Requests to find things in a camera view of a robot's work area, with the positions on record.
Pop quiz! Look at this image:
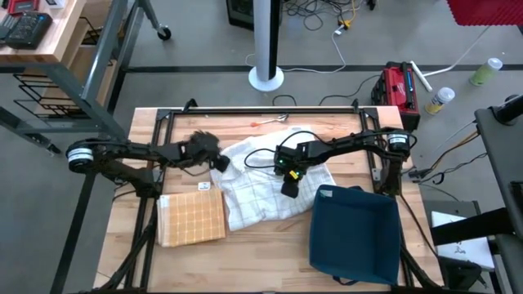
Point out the short black floor cable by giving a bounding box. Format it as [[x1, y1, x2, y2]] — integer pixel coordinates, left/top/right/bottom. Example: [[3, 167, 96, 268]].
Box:
[[272, 94, 298, 108]]

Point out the thin white floor cable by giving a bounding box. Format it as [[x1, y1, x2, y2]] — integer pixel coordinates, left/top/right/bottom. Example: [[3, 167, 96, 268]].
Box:
[[422, 26, 491, 78]]

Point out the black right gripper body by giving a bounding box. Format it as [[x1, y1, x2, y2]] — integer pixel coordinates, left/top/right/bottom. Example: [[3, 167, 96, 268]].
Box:
[[273, 142, 324, 176]]

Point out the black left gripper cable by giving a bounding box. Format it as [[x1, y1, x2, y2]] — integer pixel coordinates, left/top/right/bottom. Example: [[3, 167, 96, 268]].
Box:
[[179, 165, 212, 177]]

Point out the white plastic tube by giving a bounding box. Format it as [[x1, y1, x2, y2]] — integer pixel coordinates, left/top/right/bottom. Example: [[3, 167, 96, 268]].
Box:
[[409, 60, 433, 93]]

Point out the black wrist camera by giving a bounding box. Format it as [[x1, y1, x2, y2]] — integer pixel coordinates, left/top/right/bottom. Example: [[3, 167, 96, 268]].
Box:
[[280, 178, 301, 199], [212, 154, 231, 173]]

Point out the yellow checked towel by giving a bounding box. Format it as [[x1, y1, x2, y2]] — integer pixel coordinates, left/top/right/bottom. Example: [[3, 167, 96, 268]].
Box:
[[157, 187, 227, 248]]

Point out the green wipes canister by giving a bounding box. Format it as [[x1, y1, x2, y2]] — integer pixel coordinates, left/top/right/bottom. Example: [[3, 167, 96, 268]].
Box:
[[469, 57, 504, 87]]

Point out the black aluminium table frame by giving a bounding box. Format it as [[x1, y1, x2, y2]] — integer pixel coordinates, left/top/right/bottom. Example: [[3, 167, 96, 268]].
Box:
[[77, 105, 450, 294]]

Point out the black floor cable tangle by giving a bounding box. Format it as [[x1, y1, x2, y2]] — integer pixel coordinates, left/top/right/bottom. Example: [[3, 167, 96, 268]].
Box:
[[281, 0, 377, 32]]

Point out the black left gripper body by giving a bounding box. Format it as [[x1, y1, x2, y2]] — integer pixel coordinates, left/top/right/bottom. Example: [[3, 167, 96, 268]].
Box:
[[176, 131, 221, 167]]

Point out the navy fabric storage bin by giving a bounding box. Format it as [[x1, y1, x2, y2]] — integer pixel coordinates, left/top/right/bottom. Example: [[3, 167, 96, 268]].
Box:
[[309, 183, 402, 286]]

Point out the black orange cable bundle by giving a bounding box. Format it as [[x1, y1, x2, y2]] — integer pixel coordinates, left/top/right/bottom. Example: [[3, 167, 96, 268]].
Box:
[[408, 130, 489, 187]]

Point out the white waffle towel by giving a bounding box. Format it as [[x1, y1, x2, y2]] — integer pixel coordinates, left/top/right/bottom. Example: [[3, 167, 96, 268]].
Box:
[[210, 125, 337, 233]]

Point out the black floor box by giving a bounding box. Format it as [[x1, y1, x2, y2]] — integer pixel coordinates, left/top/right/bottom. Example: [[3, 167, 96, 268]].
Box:
[[226, 0, 257, 32]]

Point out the red black tool case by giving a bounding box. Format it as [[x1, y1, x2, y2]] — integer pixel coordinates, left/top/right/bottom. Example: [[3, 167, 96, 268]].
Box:
[[370, 60, 422, 131]]

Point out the black keypad device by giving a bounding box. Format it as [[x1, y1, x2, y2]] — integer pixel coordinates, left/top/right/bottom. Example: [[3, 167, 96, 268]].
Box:
[[3, 11, 54, 50]]

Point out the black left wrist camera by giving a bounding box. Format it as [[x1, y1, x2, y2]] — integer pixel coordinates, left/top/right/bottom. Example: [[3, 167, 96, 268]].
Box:
[[212, 154, 231, 173]]

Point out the white power cable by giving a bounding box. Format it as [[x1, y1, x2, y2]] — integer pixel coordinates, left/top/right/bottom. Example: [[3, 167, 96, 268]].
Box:
[[244, 24, 348, 75]]

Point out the metal spoon orange handle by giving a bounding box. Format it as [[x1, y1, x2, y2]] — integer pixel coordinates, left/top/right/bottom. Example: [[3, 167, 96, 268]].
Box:
[[249, 114, 290, 127]]

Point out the black wire rack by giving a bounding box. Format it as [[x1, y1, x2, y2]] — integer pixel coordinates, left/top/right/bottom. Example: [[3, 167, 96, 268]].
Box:
[[14, 16, 115, 119]]

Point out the red foam panel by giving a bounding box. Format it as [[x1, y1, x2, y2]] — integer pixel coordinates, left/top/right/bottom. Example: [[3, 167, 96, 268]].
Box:
[[446, 0, 523, 28]]

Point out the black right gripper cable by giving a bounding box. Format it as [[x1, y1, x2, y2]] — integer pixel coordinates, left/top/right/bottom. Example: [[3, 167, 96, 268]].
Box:
[[244, 130, 328, 169]]

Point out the white paper sheet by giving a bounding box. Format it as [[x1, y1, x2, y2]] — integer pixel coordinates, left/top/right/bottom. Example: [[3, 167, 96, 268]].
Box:
[[431, 210, 496, 270]]

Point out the red flat device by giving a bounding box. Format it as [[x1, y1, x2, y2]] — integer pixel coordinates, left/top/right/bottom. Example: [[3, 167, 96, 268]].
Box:
[[6, 0, 42, 16]]

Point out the yellow white wipes canister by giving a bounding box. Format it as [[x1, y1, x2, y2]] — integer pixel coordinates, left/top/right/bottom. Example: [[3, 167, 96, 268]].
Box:
[[424, 87, 456, 115]]

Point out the long black floor cable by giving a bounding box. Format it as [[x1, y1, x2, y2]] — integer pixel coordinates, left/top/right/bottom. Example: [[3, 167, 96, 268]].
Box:
[[318, 73, 383, 108]]

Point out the grey equipment cart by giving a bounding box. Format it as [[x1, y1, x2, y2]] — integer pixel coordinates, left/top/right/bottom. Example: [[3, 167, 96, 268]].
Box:
[[431, 93, 523, 294]]

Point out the wooden workbench grey frame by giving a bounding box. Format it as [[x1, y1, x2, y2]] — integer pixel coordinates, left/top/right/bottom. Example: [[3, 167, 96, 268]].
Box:
[[0, 0, 172, 156]]

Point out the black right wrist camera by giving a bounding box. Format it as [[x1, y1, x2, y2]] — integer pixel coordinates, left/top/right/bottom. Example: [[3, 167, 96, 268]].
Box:
[[280, 178, 301, 199]]

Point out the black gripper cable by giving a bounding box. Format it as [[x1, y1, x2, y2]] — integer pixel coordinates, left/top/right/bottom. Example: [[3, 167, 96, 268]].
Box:
[[244, 130, 328, 169], [179, 165, 212, 177]]

